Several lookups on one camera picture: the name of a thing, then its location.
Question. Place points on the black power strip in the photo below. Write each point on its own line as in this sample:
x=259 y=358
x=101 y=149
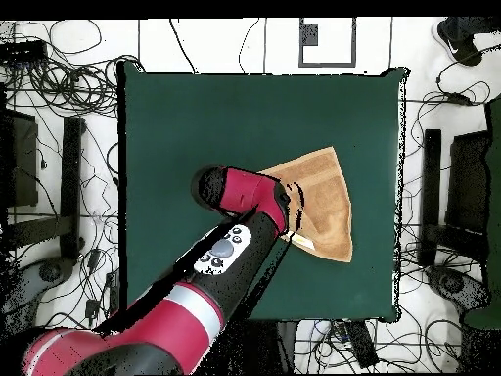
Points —
x=23 y=51
x=112 y=286
x=362 y=344

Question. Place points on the gray square frame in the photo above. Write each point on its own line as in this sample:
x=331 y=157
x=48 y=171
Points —
x=327 y=64

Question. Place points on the dark green table cloth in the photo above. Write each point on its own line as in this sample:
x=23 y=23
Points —
x=176 y=137

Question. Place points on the dark green fabric sheet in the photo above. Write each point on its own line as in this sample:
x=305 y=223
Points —
x=495 y=196

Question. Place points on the small gray square box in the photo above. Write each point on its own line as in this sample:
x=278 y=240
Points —
x=309 y=35

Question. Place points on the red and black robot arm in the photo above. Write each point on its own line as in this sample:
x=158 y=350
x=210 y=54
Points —
x=250 y=192

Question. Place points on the small black power adapter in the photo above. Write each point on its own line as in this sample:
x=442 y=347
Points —
x=94 y=258
x=92 y=307

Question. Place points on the black rectangular box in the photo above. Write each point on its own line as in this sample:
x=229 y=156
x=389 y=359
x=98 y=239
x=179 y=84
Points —
x=467 y=180
x=23 y=156

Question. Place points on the gray stand base black knob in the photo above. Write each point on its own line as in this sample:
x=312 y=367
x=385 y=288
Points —
x=454 y=284
x=27 y=282

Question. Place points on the black T-shaped stand base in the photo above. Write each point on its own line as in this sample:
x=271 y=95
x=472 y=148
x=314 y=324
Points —
x=72 y=176
x=430 y=176

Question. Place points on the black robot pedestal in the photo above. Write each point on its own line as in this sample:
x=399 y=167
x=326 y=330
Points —
x=270 y=344

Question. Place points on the person's black shoe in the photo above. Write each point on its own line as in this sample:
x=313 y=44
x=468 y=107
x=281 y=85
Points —
x=460 y=43

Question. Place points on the tan terry towel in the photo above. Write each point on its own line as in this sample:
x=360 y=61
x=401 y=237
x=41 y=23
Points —
x=328 y=203

